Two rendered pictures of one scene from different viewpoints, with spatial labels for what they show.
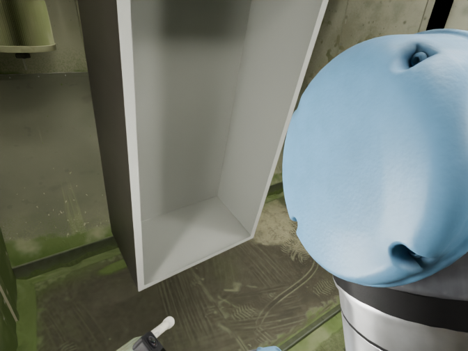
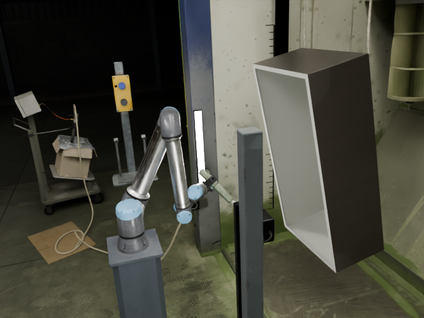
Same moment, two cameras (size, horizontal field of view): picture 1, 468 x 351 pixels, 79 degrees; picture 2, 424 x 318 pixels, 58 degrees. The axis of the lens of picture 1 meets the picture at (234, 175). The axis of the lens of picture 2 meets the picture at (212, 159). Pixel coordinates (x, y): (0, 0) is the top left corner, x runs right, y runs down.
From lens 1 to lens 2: 2.44 m
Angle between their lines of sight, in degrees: 96
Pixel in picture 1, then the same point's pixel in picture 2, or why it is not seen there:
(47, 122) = (411, 149)
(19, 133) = (394, 148)
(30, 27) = (402, 86)
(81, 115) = not seen: outside the picture
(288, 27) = (335, 113)
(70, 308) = not seen: hidden behind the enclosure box
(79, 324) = (304, 249)
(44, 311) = not seen: hidden behind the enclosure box
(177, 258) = (308, 236)
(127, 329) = (300, 265)
